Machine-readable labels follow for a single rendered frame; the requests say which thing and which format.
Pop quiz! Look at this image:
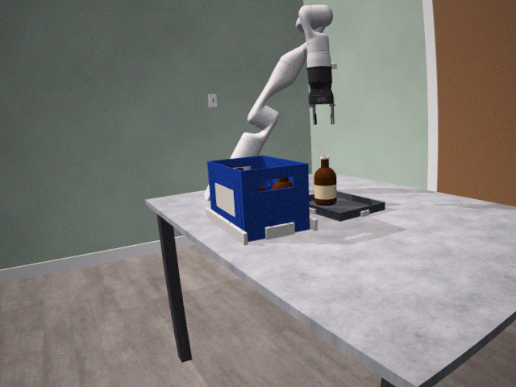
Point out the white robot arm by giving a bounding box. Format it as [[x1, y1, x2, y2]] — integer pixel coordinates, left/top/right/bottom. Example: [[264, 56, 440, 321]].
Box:
[[231, 5, 333, 159]]

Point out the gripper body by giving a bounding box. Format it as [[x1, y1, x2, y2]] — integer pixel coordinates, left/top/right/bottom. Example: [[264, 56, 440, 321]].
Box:
[[307, 51, 337, 105]]

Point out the blue bottle crate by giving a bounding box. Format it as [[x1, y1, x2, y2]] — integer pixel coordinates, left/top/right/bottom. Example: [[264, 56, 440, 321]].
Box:
[[207, 156, 310, 242]]

